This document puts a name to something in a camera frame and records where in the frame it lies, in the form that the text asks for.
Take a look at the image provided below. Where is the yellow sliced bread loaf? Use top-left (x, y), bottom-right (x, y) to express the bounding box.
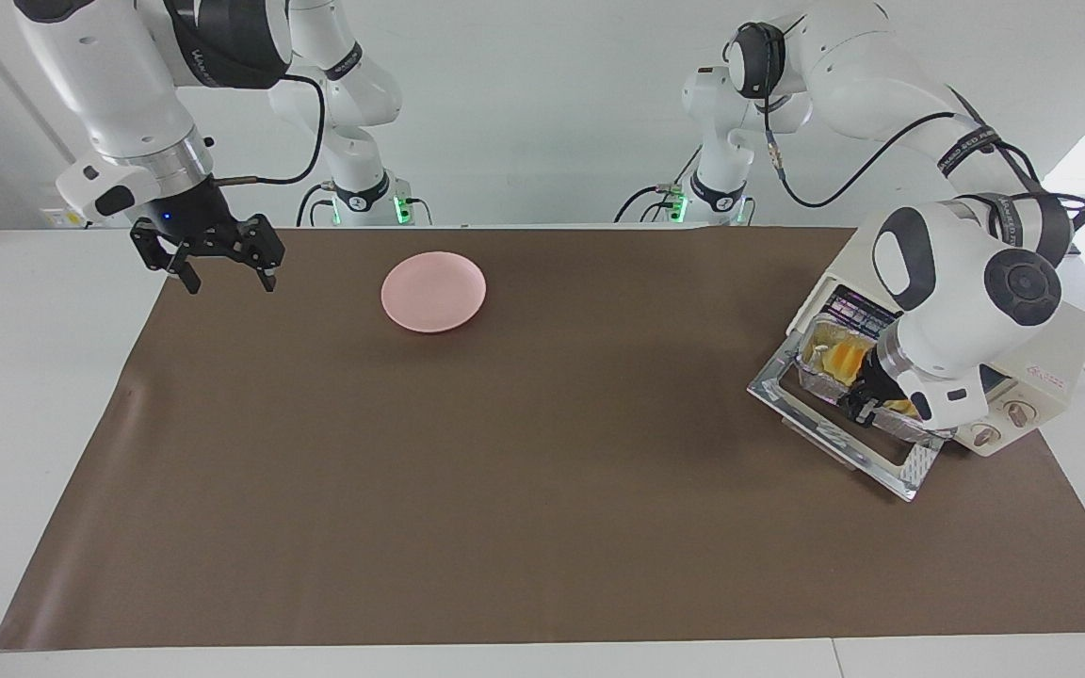
top-left (816, 339), bottom-right (915, 417)

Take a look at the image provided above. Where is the aluminium foil tray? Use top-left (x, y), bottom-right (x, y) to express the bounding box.
top-left (795, 314), bottom-right (953, 444)

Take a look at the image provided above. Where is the metal oven rack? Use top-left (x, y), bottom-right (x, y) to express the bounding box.
top-left (820, 287), bottom-right (894, 335)

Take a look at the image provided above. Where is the glass oven door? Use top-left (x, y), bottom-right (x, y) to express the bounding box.
top-left (748, 341), bottom-right (948, 502)

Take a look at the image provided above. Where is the cream toaster oven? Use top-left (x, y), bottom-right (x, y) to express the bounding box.
top-left (748, 226), bottom-right (1085, 502)

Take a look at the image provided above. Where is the pink round plate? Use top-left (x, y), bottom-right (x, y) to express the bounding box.
top-left (381, 250), bottom-right (488, 333)

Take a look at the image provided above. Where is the brown table mat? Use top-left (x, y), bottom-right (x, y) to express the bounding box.
top-left (0, 226), bottom-right (1085, 651)

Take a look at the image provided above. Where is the black right base cable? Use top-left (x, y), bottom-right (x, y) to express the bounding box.
top-left (298, 182), bottom-right (336, 227)

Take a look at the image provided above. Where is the black base cable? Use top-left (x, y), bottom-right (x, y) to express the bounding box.
top-left (298, 182), bottom-right (336, 227)
top-left (613, 141), bottom-right (705, 224)

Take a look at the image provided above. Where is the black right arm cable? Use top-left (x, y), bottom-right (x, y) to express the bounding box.
top-left (213, 73), bottom-right (327, 186)

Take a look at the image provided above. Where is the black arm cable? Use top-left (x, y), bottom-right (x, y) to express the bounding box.
top-left (213, 73), bottom-right (327, 186)
top-left (764, 111), bottom-right (1085, 210)

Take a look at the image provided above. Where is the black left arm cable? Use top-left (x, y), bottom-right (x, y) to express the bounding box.
top-left (764, 111), bottom-right (1085, 210)

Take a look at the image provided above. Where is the black left base cable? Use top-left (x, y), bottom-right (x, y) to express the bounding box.
top-left (613, 141), bottom-right (705, 224)

